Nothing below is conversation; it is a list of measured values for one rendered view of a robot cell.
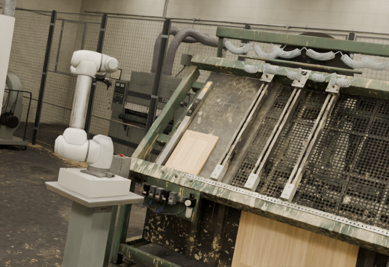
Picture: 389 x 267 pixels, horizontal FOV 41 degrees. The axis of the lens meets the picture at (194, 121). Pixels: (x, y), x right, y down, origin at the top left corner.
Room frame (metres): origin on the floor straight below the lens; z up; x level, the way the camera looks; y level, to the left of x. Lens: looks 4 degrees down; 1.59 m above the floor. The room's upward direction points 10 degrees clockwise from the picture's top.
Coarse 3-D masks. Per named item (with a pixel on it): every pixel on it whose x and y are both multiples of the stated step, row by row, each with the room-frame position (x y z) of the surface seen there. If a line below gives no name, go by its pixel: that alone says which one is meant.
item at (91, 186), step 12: (60, 168) 3.52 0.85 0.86; (72, 168) 3.61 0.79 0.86; (60, 180) 3.51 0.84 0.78; (72, 180) 3.43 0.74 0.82; (84, 180) 3.35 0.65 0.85; (96, 180) 3.33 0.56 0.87; (108, 180) 3.41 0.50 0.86; (120, 180) 3.50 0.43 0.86; (84, 192) 3.34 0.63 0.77; (96, 192) 3.34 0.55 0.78; (108, 192) 3.43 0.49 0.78; (120, 192) 3.51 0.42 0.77
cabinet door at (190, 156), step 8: (184, 136) 4.30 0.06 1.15; (192, 136) 4.27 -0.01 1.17; (200, 136) 4.25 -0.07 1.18; (208, 136) 4.22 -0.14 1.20; (184, 144) 4.24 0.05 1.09; (192, 144) 4.22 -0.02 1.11; (200, 144) 4.19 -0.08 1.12; (208, 144) 4.16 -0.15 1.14; (176, 152) 4.20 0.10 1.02; (184, 152) 4.18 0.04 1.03; (192, 152) 4.15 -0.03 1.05; (200, 152) 4.13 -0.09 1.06; (208, 152) 4.10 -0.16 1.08; (168, 160) 4.16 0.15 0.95; (176, 160) 4.14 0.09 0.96; (184, 160) 4.12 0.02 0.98; (192, 160) 4.09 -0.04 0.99; (200, 160) 4.07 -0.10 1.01; (176, 168) 4.08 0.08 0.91; (184, 168) 4.06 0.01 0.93; (192, 168) 4.04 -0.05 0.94; (200, 168) 4.01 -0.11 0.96
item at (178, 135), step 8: (208, 88) 4.60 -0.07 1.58; (200, 96) 4.55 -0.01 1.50; (200, 104) 4.52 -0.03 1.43; (184, 120) 4.40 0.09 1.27; (184, 128) 4.35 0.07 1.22; (176, 136) 4.30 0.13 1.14; (168, 144) 4.26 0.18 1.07; (176, 144) 4.28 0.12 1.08; (168, 152) 4.20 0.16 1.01; (160, 160) 4.16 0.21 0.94
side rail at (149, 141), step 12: (192, 72) 4.79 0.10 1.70; (180, 84) 4.73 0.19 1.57; (192, 84) 4.81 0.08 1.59; (180, 96) 4.67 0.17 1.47; (168, 108) 4.55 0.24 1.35; (156, 120) 4.48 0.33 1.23; (168, 120) 4.57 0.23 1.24; (156, 132) 4.43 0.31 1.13; (144, 144) 4.33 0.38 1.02; (132, 156) 4.27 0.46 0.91; (144, 156) 4.33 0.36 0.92
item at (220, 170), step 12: (264, 72) 4.31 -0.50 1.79; (264, 84) 4.38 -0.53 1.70; (264, 96) 4.32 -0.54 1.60; (252, 108) 4.26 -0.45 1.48; (252, 120) 4.20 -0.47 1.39; (240, 132) 4.08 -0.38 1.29; (240, 144) 4.08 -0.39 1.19; (228, 156) 3.95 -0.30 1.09; (216, 168) 3.90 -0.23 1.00; (216, 180) 3.85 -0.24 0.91
